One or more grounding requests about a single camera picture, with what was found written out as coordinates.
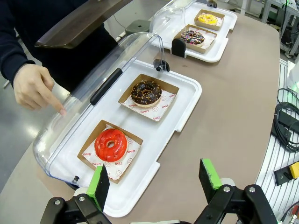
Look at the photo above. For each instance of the dark brown serving tray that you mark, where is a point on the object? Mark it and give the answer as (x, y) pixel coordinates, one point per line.
(77, 28)

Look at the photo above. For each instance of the person's right hand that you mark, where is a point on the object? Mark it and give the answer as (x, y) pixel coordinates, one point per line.
(32, 86)

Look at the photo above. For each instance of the sprinkled chocolate donut in box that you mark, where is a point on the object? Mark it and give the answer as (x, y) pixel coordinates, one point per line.
(181, 32)

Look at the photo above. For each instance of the aluminium profile platform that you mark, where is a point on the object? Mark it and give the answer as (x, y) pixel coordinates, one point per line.
(275, 158)

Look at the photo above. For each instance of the metal frame cart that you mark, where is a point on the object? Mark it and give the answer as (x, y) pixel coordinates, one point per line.
(287, 23)

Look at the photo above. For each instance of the person's right forearm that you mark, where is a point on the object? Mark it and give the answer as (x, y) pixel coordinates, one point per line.
(14, 58)

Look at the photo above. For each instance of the white plastic bag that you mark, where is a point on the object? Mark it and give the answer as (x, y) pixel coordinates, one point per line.
(294, 74)

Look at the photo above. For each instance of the clear dome display lid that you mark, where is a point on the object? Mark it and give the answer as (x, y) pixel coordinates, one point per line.
(168, 14)
(106, 86)

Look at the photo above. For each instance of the yellow glazed sprinkle donut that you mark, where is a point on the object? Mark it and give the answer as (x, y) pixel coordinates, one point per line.
(202, 19)

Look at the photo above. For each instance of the white printed paper liner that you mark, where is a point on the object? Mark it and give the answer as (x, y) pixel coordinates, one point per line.
(209, 38)
(163, 105)
(130, 161)

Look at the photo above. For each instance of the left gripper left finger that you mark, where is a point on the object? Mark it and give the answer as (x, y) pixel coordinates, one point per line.
(99, 186)

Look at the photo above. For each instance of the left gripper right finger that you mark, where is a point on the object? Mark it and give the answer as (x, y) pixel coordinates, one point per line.
(210, 179)

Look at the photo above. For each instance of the red glazed donut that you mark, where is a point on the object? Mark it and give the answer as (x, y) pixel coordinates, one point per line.
(102, 149)

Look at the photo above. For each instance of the yellow sprinkled donut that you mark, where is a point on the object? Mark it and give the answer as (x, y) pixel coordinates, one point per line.
(210, 27)

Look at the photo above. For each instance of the white display tray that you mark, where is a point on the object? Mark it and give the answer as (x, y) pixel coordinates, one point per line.
(222, 44)
(151, 140)

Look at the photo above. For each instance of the grey plastic stool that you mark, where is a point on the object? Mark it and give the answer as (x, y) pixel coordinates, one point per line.
(137, 25)

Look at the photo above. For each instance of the person in dark sweater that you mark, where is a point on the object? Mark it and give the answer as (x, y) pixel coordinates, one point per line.
(70, 60)

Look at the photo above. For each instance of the chocolate donut with colour sprinkles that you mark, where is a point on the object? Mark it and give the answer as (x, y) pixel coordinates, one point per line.
(187, 39)

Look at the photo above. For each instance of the yellow black switch box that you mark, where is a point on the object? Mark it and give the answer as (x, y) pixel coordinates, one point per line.
(292, 171)

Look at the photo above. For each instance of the chocolate donut with nut bits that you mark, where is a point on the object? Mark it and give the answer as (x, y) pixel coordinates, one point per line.
(135, 95)

